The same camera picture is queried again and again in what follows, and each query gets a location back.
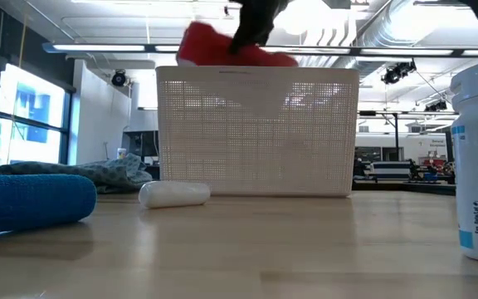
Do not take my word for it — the white perforated plastic basket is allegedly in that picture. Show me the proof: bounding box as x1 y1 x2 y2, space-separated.
154 65 361 198

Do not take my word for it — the black ceiling spotlight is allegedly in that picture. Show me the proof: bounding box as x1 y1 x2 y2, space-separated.
111 69 128 87
381 60 417 86

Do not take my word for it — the blue patterned cloth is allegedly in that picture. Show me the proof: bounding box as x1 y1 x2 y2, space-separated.
0 153 154 194

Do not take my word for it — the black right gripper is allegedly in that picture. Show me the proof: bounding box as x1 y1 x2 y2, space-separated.
227 0 292 55

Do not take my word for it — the silver ventilation duct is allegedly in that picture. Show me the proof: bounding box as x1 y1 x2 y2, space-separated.
346 0 472 47

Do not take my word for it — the long ceiling light bar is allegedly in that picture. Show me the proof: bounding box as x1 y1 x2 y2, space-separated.
41 41 478 58

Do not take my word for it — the blue bandage roll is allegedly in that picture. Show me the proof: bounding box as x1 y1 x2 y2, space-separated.
0 173 98 237

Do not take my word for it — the red first aid kit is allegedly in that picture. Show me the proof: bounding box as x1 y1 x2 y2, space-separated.
175 21 300 68

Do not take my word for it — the small white tube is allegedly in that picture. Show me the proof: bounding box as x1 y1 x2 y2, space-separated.
138 180 212 209

